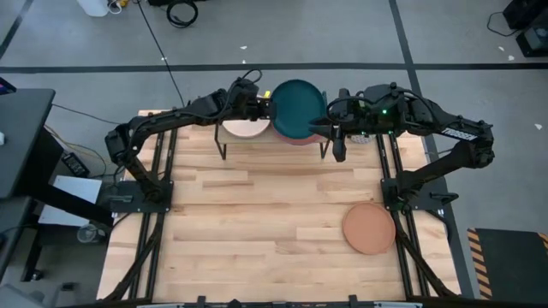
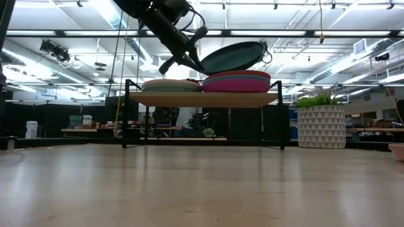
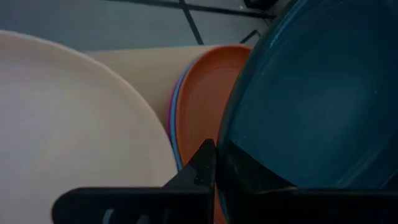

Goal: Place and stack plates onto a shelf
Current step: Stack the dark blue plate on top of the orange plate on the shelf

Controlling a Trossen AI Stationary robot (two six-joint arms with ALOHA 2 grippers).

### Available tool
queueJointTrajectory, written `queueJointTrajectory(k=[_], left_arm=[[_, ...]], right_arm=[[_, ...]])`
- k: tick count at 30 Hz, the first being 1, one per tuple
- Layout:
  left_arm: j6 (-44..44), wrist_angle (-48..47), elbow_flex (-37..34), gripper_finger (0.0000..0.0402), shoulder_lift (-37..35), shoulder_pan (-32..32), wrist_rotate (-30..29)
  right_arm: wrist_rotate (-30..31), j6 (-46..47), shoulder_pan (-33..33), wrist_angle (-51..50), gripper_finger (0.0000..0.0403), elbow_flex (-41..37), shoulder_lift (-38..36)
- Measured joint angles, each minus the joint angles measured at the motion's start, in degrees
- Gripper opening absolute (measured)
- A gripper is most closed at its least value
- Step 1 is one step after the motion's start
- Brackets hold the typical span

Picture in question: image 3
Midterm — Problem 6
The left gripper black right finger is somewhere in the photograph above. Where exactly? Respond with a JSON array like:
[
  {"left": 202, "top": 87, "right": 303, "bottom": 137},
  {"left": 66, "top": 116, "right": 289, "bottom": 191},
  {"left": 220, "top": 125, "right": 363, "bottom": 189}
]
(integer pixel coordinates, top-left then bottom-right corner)
[{"left": 216, "top": 140, "right": 398, "bottom": 224}]

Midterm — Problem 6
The orange plate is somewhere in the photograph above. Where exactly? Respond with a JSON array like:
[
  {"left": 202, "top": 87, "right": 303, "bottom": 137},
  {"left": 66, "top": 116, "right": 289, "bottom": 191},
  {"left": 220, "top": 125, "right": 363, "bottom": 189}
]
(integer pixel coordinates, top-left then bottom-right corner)
[{"left": 175, "top": 44, "right": 253, "bottom": 224}]

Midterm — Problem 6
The blue plate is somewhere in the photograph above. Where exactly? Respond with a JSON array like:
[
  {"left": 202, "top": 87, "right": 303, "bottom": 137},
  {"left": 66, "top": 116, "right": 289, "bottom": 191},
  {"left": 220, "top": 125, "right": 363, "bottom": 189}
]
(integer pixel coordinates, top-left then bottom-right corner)
[{"left": 170, "top": 57, "right": 201, "bottom": 172}]

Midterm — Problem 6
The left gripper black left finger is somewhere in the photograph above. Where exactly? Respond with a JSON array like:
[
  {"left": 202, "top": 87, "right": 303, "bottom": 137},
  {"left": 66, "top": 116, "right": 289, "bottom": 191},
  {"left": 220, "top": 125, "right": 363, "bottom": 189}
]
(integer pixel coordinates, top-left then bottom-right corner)
[{"left": 51, "top": 138, "right": 218, "bottom": 224}]

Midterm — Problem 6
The pink plate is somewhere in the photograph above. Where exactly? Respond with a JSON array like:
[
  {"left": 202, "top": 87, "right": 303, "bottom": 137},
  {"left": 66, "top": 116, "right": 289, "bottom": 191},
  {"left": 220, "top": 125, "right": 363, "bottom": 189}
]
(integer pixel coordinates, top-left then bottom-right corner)
[{"left": 165, "top": 73, "right": 187, "bottom": 142}]

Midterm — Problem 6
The beige plate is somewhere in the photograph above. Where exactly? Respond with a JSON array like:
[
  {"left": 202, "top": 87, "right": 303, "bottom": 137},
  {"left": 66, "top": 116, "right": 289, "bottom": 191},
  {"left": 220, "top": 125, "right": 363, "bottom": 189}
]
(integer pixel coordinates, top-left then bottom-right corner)
[{"left": 0, "top": 29, "right": 179, "bottom": 224}]

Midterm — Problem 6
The teal plate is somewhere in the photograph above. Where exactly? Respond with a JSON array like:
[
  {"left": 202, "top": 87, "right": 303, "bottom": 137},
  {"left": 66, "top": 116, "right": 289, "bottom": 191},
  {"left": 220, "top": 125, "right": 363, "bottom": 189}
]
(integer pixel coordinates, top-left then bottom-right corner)
[{"left": 216, "top": 0, "right": 398, "bottom": 224}]

